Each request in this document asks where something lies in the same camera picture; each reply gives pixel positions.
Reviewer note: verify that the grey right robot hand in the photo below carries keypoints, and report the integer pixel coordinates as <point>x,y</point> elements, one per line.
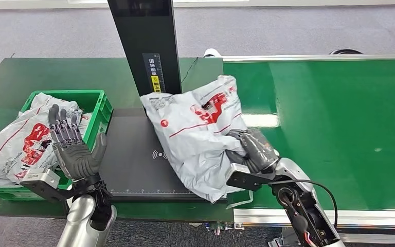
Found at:
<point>257,150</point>

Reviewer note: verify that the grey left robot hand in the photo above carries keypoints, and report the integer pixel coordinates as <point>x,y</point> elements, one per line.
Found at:
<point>76,160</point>

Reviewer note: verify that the white courier bag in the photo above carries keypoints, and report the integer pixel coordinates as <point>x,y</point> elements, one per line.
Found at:
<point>190,146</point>
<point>13,146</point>

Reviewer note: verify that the black inbound scanner machine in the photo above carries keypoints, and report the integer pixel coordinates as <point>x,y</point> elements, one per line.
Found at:
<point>132,153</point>

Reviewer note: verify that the green plastic crate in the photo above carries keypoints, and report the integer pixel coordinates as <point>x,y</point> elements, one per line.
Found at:
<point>92,102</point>

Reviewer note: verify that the white courier bag, red print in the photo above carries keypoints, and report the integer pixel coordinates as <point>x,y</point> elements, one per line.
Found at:
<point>13,146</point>

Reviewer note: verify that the connector panel under table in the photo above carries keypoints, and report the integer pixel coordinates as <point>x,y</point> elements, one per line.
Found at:
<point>219,226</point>

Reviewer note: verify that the white object behind table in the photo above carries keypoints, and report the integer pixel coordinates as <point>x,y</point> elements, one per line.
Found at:
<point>212,53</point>

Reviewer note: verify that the yellow and black scanner label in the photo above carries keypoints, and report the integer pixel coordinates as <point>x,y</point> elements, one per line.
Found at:
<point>155,73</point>

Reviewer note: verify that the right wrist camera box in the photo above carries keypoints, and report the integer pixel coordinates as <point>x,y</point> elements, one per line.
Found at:
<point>243,177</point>

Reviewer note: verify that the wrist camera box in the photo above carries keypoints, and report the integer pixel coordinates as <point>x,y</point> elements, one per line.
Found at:
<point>243,177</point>
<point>42,180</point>

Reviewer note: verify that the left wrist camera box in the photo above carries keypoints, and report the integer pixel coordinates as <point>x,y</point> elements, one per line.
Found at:
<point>42,180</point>

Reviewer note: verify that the aluminium conveyor frame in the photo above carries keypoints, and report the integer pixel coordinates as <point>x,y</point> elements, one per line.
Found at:
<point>371,218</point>

